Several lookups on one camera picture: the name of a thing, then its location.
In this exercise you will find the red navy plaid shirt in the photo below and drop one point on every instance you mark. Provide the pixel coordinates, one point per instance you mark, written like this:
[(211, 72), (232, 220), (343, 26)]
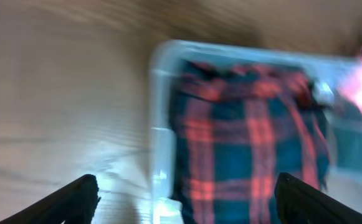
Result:
[(236, 131)]

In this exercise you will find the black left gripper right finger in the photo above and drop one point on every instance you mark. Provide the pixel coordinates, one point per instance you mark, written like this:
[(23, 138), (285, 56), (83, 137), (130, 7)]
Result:
[(300, 203)]

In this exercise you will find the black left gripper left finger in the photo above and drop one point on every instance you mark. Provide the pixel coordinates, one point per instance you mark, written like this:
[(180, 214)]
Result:
[(74, 203)]

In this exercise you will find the clear plastic storage bin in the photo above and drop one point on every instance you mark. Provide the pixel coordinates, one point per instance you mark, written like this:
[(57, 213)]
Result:
[(343, 134)]

